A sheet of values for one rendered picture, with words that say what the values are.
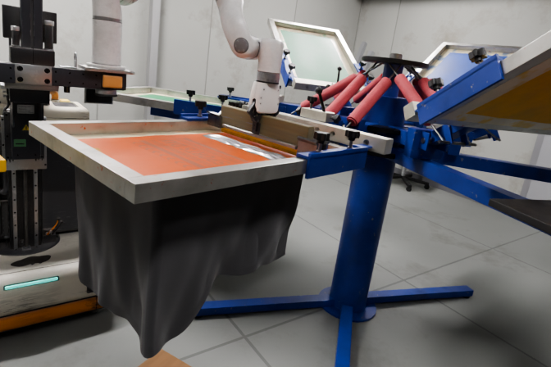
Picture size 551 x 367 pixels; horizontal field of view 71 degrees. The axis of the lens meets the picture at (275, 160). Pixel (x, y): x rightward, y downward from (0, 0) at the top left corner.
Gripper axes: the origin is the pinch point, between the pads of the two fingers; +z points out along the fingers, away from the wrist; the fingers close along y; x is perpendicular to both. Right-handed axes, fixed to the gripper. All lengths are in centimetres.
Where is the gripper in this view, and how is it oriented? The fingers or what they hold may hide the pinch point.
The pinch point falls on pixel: (261, 128)
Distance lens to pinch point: 129.9
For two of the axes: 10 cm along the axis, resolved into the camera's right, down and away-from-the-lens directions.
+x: 7.3, 2.5, -6.4
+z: -1.3, 9.6, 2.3
